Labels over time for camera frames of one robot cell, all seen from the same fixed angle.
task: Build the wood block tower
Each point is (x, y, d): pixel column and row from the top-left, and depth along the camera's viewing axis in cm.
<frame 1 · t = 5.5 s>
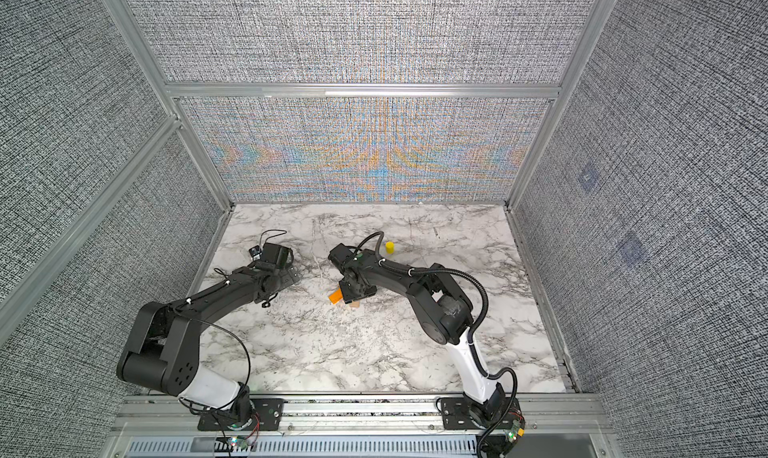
left hand: (280, 280, 94), fingers open
right hand: (354, 294, 95), fingers open
natural beige wood block: (355, 304, 94), on the table

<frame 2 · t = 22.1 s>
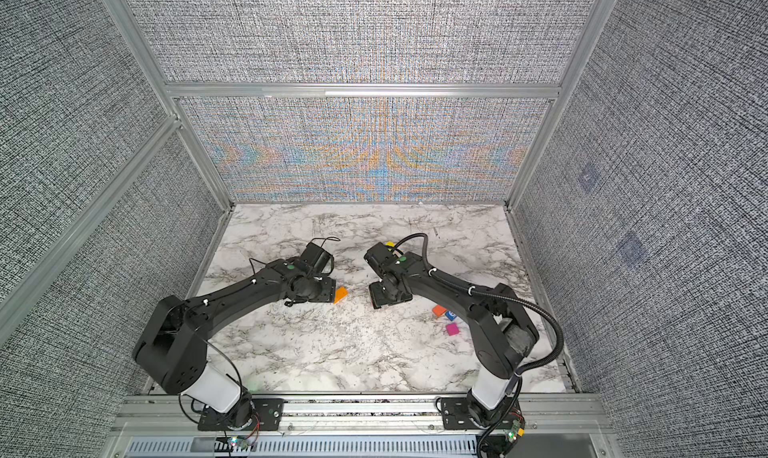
left hand: (326, 293, 89), fingers open
right hand: (384, 297, 88), fingers open
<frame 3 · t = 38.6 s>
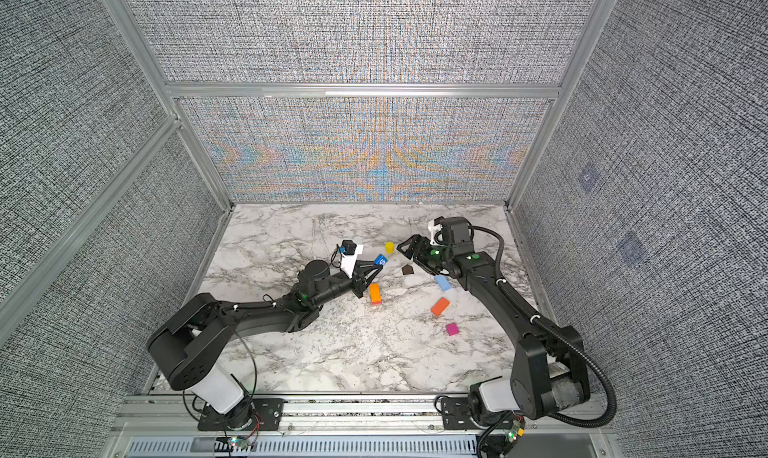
left hand: (379, 267, 81), fingers closed
right hand: (404, 250, 83), fingers open
pink wood block: (377, 303, 94), on the table
light blue wood block: (443, 283, 99), on the table
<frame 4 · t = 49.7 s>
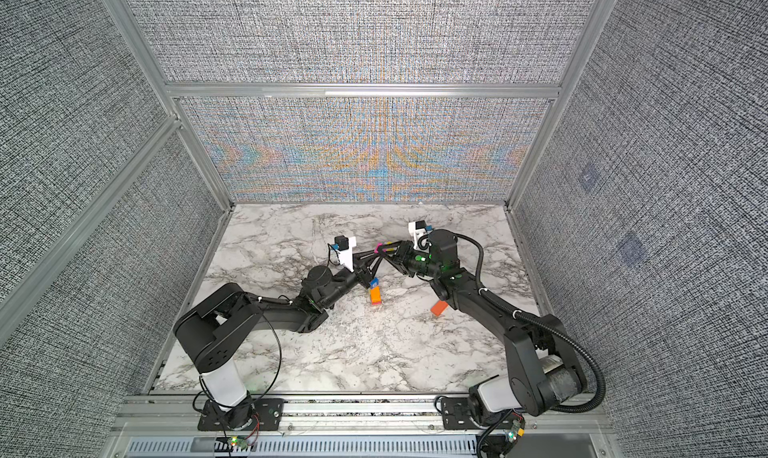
left hand: (381, 254, 81), fingers closed
right hand: (378, 250, 80), fingers open
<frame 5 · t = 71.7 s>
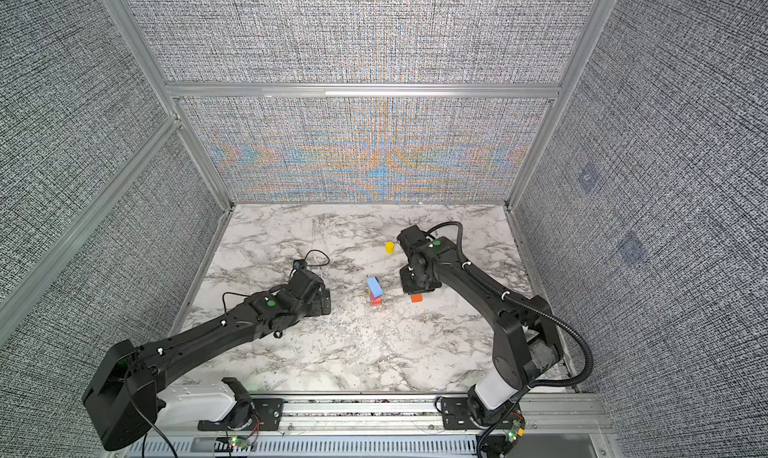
left hand: (316, 299, 85), fingers open
right hand: (413, 285, 86), fingers open
yellow cylinder wood block: (390, 246, 107), point 2 cm above the table
red-orange wood block: (416, 298, 85), point 10 cm above the table
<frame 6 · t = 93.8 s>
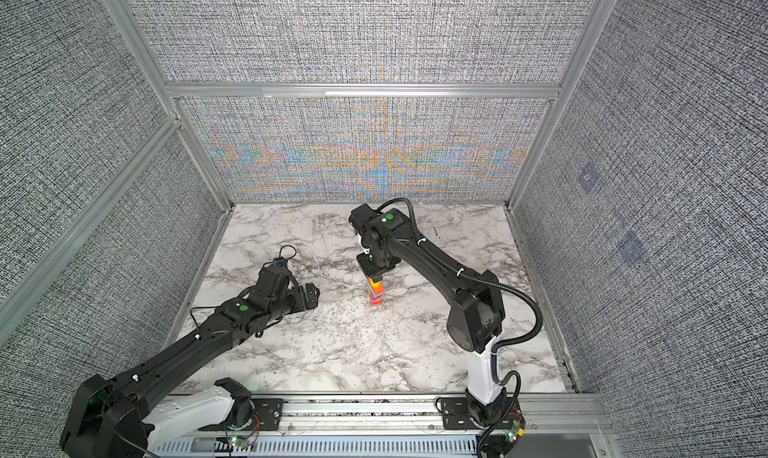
left hand: (307, 294, 84), fingers open
right hand: (374, 269, 84), fingers open
yellow cylinder wood block: (374, 284, 85), point 12 cm above the table
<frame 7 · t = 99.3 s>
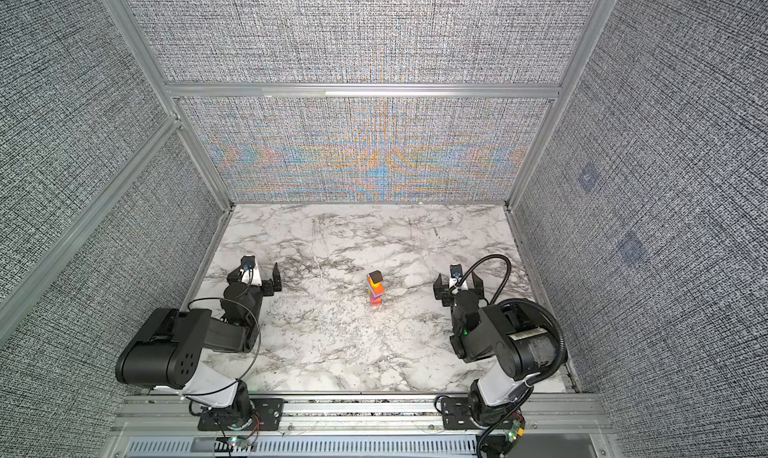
left hand: (259, 265, 90), fingers open
right hand: (460, 273, 91), fingers open
